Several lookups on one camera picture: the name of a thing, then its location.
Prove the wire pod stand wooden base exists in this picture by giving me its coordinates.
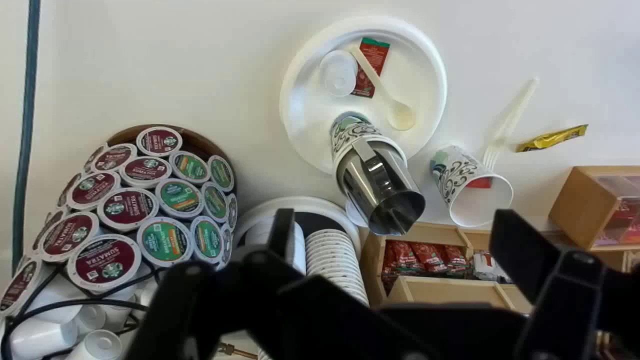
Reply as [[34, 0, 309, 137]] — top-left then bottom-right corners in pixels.
[[0, 122, 241, 360]]

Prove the white plastic spoon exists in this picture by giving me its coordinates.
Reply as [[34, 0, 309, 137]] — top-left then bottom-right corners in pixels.
[[346, 42, 421, 131]]

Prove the white packets pile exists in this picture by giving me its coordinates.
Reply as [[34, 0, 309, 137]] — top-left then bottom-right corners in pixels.
[[470, 250, 510, 284]]

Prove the red packets pile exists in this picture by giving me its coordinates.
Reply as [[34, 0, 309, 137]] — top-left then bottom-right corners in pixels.
[[382, 237, 473, 277]]

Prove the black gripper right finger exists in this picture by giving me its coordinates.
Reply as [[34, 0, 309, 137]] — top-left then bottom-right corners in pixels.
[[489, 207, 610, 360]]

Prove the green lid coffee pod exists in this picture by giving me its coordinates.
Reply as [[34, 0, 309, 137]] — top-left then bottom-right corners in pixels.
[[137, 216, 196, 269], [200, 180, 230, 224], [207, 153, 238, 194], [191, 213, 227, 265], [225, 191, 241, 232], [155, 175, 207, 220], [218, 226, 237, 268], [169, 149, 213, 185]]

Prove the red ketchup packet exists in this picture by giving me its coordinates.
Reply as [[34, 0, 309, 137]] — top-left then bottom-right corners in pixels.
[[351, 35, 393, 99]]

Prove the small white creamer cup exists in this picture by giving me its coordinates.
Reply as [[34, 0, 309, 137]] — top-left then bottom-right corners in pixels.
[[317, 48, 360, 97]]

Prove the wooden condiment organizer shelf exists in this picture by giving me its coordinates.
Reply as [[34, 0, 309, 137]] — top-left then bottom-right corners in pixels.
[[359, 220, 640, 316]]

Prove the patterned paper cup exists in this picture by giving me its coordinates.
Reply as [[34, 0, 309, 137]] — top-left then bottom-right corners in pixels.
[[429, 143, 517, 230], [329, 110, 410, 178]]

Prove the brown cardboard box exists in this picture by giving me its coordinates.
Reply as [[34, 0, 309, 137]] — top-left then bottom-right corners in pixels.
[[546, 163, 640, 254]]

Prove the yellow stick packet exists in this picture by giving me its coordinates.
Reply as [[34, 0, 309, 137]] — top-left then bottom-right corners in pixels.
[[515, 122, 591, 153]]

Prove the dark green cable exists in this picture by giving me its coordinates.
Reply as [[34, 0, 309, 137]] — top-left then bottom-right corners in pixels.
[[10, 0, 45, 272]]

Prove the white paper plate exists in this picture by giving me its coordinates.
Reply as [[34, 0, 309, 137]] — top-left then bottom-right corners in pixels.
[[279, 13, 451, 162]]

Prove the maroon lid coffee pod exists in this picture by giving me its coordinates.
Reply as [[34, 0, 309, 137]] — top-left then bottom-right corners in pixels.
[[88, 141, 140, 175], [38, 210, 102, 263], [118, 153, 174, 189], [134, 124, 185, 158], [96, 185, 161, 233], [0, 257, 40, 317], [65, 232, 144, 295], [66, 170, 123, 211]]

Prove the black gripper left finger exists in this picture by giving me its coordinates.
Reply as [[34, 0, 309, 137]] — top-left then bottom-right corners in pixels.
[[127, 205, 301, 360]]

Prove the stack of patterned paper cups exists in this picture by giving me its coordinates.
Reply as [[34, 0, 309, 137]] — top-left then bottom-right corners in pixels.
[[305, 226, 370, 308]]

